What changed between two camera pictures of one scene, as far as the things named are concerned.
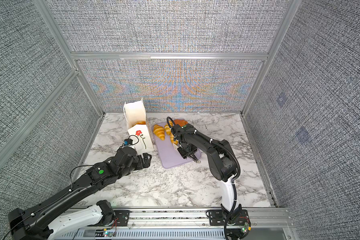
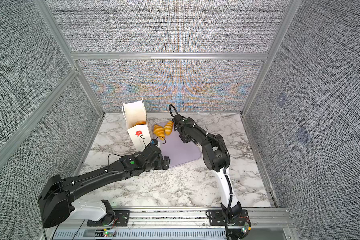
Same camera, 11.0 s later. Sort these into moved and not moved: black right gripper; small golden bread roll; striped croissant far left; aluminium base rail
Moved: black right gripper
Not moved: aluminium base rail; small golden bread roll; striped croissant far left
